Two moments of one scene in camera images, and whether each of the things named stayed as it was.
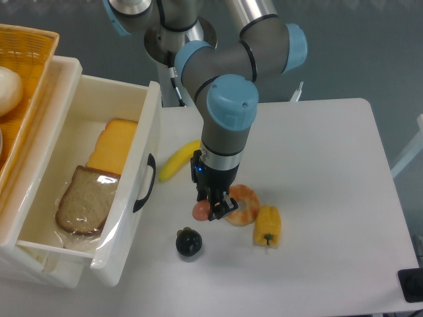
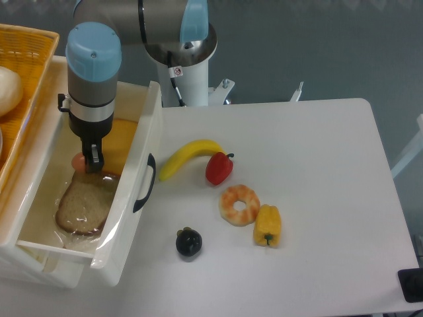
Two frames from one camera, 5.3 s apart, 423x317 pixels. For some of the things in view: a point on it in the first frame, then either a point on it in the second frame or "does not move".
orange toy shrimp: [244, 216] does not move
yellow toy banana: [180, 154] does not move
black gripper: [215, 179] to [91, 127]
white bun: [11, 92] does not move
